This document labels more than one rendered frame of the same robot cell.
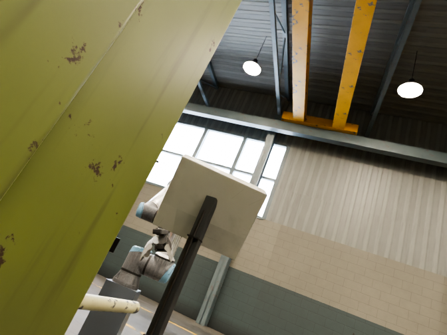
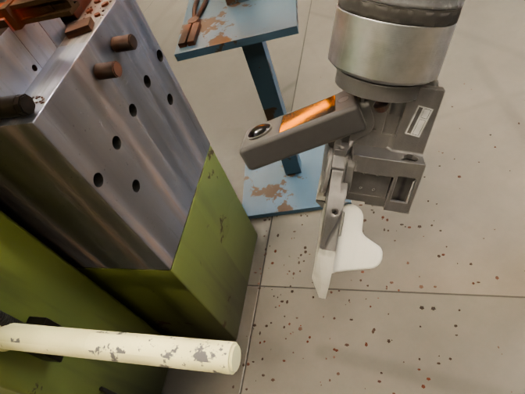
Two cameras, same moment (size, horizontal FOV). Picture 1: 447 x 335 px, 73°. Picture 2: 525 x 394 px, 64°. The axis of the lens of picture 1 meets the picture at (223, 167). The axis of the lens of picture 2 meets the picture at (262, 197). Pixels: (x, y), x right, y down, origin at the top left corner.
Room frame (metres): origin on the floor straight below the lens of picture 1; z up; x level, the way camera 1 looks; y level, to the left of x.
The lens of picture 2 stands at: (1.51, -0.12, 1.21)
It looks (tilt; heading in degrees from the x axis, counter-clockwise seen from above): 49 degrees down; 97
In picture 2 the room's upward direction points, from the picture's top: 24 degrees counter-clockwise
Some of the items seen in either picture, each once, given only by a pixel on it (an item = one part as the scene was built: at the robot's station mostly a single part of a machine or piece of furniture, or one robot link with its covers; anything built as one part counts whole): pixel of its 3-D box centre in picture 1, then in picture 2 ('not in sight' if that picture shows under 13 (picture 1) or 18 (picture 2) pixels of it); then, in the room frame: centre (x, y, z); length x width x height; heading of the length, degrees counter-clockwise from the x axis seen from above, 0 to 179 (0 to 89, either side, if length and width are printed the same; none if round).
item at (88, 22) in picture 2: not in sight; (79, 27); (1.25, 0.62, 0.92); 0.04 x 0.03 x 0.01; 175
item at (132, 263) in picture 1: (138, 259); not in sight; (2.31, 0.30, 0.79); 0.17 x 0.15 x 0.18; 86
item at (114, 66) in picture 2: not in sight; (108, 70); (1.28, 0.54, 0.87); 0.04 x 0.03 x 0.03; 158
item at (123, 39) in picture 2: not in sight; (123, 43); (1.31, 0.61, 0.87); 0.04 x 0.03 x 0.03; 158
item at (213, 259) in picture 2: not in sight; (141, 247); (1.01, 0.67, 0.23); 0.56 x 0.38 x 0.47; 158
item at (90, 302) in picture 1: (105, 304); (109, 345); (1.15, 0.18, 0.62); 0.44 x 0.05 x 0.05; 158
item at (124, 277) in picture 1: (128, 278); not in sight; (2.31, 0.31, 0.65); 0.19 x 0.19 x 0.10
